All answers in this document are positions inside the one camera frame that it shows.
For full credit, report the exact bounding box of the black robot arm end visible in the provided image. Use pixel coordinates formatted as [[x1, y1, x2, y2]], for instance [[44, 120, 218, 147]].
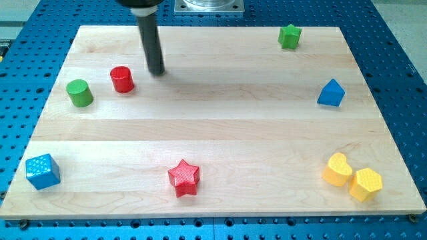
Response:
[[116, 0, 163, 8]]

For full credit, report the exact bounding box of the red star block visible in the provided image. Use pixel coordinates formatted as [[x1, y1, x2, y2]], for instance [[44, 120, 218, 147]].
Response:
[[167, 159, 200, 197]]

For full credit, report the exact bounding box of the green star block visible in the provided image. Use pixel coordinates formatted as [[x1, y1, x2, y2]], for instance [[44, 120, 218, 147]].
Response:
[[278, 24, 302, 49]]

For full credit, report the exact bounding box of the wooden board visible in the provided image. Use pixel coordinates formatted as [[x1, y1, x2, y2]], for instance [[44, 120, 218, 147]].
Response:
[[1, 25, 426, 219]]

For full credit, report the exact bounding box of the red cylinder block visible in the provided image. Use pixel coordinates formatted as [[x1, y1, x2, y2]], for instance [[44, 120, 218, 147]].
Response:
[[110, 66, 135, 93]]

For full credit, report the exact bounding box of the blue triangle block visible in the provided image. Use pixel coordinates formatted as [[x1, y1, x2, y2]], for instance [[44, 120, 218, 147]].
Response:
[[317, 79, 346, 107]]

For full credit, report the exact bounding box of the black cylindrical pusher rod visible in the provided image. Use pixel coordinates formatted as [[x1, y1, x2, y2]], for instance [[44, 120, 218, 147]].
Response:
[[131, 5, 165, 76]]

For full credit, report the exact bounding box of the yellow heart block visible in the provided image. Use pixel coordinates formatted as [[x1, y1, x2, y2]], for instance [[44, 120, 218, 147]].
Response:
[[322, 153, 353, 187]]

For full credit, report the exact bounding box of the green cylinder block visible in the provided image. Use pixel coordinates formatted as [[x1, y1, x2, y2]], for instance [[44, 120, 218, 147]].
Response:
[[66, 79, 93, 107]]

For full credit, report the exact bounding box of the yellow hexagon block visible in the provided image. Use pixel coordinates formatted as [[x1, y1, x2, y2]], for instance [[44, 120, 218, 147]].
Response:
[[348, 168, 383, 202]]

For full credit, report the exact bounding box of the blue cube block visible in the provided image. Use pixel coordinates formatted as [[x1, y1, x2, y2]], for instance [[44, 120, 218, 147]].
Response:
[[25, 154, 61, 190]]

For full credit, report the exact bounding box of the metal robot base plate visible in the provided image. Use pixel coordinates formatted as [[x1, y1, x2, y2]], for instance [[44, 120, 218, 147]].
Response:
[[174, 0, 245, 13]]

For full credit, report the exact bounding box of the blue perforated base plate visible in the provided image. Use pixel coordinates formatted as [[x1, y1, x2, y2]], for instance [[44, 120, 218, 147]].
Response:
[[1, 0, 426, 239]]

